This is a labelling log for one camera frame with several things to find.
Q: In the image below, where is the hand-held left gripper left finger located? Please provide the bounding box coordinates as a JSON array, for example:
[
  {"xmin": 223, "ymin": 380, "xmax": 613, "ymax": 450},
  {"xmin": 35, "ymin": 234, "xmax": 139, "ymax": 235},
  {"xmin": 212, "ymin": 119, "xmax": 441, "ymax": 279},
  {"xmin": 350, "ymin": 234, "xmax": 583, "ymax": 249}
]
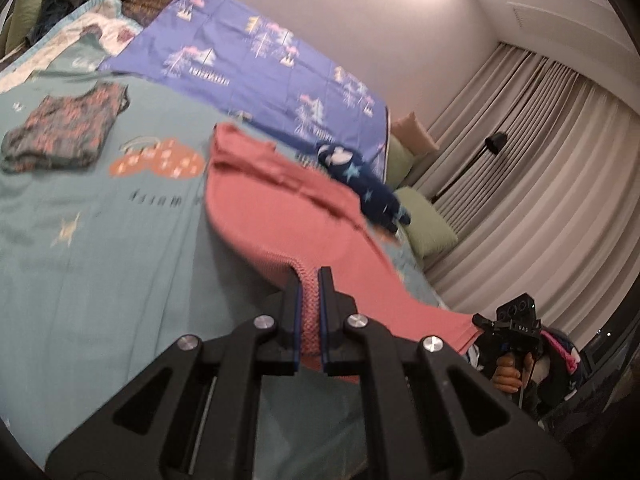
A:
[{"xmin": 45, "ymin": 266, "xmax": 303, "ymax": 480}]

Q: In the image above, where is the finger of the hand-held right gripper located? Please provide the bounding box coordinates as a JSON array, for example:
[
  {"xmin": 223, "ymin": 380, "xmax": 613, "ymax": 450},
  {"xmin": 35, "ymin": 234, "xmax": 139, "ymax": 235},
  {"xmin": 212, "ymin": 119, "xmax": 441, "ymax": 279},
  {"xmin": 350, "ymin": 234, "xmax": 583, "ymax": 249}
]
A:
[{"xmin": 472, "ymin": 312, "xmax": 498, "ymax": 336}]

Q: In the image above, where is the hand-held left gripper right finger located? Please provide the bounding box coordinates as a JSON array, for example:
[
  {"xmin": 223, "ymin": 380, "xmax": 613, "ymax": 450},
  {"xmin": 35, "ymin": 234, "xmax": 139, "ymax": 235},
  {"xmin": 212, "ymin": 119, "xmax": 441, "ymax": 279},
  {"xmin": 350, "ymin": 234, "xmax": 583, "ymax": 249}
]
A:
[{"xmin": 317, "ymin": 266, "xmax": 573, "ymax": 480}]

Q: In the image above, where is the pink t-shirt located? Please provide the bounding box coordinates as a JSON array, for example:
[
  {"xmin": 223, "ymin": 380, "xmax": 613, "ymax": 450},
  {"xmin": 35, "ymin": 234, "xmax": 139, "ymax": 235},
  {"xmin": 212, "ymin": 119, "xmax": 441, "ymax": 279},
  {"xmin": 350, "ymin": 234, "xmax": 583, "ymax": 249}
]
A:
[{"xmin": 205, "ymin": 122, "xmax": 483, "ymax": 386}]

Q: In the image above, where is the person's right hand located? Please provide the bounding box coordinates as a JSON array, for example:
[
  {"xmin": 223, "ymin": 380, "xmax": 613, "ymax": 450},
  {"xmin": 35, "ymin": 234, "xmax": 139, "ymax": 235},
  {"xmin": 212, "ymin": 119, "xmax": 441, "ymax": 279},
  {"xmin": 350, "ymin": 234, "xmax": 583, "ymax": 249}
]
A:
[{"xmin": 492, "ymin": 352, "xmax": 533, "ymax": 393}]

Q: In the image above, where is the person's dark pink clothing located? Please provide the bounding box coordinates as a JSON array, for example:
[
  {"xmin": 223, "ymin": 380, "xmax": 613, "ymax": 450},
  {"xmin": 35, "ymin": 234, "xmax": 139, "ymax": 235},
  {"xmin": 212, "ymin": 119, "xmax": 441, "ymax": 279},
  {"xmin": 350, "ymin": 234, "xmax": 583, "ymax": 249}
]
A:
[{"xmin": 530, "ymin": 325, "xmax": 593, "ymax": 411}]

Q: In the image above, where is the large green pillow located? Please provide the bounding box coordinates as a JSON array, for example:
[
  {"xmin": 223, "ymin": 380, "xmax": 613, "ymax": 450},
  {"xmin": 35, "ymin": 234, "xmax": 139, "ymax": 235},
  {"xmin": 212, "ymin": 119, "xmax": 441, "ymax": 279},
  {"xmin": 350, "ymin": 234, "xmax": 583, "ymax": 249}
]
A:
[{"xmin": 395, "ymin": 187, "xmax": 458, "ymax": 258}]

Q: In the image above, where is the navy star fleece garment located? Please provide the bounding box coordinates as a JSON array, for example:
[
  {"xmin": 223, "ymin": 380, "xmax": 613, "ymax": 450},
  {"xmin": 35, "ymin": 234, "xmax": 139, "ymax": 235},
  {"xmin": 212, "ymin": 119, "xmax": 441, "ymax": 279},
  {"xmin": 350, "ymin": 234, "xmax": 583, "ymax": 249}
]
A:
[{"xmin": 315, "ymin": 141, "xmax": 413, "ymax": 233}]

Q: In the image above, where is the beige pleated curtain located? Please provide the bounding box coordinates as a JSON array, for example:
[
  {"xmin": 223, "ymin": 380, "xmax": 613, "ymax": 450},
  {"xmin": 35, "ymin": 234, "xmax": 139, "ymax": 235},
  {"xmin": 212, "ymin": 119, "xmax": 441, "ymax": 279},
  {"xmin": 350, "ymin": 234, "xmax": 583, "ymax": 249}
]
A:
[{"xmin": 390, "ymin": 42, "xmax": 640, "ymax": 351}]

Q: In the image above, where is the small green pillow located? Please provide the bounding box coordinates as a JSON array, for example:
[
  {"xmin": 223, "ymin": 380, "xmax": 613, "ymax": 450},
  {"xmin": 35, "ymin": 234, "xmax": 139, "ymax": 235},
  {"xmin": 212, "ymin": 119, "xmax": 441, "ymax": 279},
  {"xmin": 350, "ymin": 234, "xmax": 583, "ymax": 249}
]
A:
[{"xmin": 385, "ymin": 135, "xmax": 416, "ymax": 186}]

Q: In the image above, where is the black floor lamp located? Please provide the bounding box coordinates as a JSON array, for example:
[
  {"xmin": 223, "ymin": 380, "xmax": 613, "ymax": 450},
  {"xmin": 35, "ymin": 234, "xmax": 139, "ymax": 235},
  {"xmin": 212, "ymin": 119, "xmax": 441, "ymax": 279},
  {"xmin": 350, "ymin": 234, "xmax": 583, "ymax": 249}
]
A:
[{"xmin": 431, "ymin": 131, "xmax": 508, "ymax": 203}]

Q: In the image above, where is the beige pillow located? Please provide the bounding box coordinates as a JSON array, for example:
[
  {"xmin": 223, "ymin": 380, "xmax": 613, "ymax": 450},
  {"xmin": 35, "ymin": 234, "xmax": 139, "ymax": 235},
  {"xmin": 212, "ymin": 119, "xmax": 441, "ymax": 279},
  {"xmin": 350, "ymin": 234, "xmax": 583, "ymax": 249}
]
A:
[{"xmin": 391, "ymin": 111, "xmax": 441, "ymax": 153}]

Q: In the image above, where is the purple tree print sheet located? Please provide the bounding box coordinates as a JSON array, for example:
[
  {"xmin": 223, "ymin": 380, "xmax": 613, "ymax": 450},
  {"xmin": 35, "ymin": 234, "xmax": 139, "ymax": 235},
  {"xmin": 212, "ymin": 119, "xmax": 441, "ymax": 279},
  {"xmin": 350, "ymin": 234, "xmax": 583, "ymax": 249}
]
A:
[{"xmin": 97, "ymin": 0, "xmax": 390, "ymax": 186}]

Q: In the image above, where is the floral patterned garment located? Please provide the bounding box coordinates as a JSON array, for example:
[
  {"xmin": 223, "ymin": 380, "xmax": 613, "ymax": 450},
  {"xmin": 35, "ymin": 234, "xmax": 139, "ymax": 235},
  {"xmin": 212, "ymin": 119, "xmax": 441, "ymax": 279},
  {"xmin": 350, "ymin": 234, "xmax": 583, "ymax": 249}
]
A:
[{"xmin": 0, "ymin": 81, "xmax": 130, "ymax": 173}]

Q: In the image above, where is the ceiling air vent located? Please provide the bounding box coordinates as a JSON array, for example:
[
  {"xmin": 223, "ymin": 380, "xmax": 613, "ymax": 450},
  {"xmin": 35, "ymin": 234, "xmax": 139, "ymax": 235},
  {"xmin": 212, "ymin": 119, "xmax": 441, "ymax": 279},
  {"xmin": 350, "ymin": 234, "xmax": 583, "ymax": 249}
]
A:
[{"xmin": 515, "ymin": 2, "xmax": 533, "ymax": 38}]

